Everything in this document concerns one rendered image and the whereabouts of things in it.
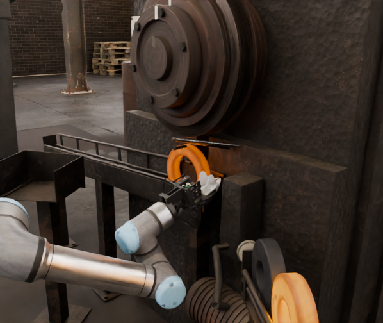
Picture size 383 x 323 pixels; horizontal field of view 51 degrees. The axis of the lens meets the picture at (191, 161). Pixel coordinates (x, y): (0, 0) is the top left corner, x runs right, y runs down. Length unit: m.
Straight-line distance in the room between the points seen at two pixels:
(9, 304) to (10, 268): 1.20
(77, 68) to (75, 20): 0.86
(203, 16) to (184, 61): 0.12
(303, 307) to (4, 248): 0.58
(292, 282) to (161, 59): 0.69
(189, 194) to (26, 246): 0.45
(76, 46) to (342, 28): 7.38
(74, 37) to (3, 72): 4.29
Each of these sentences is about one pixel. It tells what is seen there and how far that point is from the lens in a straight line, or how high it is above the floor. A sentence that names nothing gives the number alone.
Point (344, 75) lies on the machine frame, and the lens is 1.05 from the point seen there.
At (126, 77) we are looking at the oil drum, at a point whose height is 0.73.
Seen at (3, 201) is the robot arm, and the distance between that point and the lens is 1.05.
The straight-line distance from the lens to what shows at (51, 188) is 1.65.
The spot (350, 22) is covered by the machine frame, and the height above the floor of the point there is 1.22.
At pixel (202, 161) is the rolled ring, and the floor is 0.81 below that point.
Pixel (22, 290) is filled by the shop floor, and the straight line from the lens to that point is 2.17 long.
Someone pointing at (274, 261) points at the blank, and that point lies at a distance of 0.82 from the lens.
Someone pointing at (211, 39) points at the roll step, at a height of 1.17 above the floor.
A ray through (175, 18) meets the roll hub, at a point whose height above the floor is 1.22.
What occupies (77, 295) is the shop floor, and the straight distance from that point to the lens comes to 2.07.
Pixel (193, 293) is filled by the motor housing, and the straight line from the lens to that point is 1.15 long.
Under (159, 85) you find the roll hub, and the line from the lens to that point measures 1.18.
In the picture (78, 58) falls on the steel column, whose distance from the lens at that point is 8.24.
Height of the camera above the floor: 1.19
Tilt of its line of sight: 18 degrees down
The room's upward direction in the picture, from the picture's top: 1 degrees clockwise
